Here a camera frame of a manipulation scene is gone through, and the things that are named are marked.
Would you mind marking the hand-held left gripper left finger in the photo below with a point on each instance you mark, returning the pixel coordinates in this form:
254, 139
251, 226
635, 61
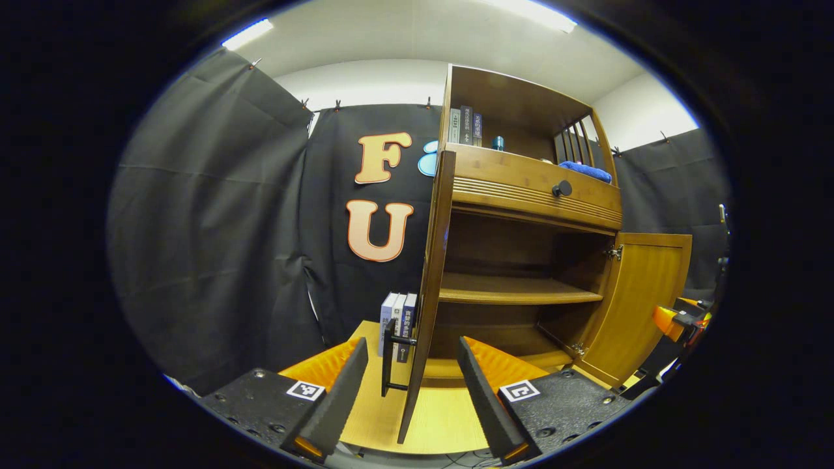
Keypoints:
339, 404

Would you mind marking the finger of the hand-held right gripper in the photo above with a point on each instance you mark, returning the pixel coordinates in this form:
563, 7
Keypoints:
697, 305
668, 320

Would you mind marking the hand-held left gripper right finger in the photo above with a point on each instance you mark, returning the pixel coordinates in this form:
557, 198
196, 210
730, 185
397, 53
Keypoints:
485, 404

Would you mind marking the wooden shoe cabinet door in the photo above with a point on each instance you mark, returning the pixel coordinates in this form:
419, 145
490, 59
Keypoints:
430, 293
645, 299

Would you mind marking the wooden double-door shoe cabinet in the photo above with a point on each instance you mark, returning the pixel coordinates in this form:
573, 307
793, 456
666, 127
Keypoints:
521, 98

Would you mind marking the wooden cabinet shelf board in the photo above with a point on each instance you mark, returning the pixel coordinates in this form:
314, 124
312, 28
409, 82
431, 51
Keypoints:
508, 290

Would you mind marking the dark blue book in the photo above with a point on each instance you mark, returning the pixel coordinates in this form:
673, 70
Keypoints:
409, 319

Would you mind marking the blue towel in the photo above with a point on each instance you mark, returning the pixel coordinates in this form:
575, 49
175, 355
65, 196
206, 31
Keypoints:
586, 172

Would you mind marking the wooden drawer with black knob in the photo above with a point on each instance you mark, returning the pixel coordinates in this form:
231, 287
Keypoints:
508, 172

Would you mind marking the black backdrop cloth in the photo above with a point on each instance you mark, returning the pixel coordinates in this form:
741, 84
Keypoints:
208, 215

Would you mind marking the small teal can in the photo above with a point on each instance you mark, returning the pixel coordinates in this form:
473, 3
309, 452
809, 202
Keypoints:
498, 143

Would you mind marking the purple book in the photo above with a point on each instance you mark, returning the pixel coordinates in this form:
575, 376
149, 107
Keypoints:
477, 129

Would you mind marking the dark grey book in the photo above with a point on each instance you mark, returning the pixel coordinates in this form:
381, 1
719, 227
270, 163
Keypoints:
466, 125

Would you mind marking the black camera stand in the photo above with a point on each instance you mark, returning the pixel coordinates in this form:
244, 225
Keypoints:
723, 218

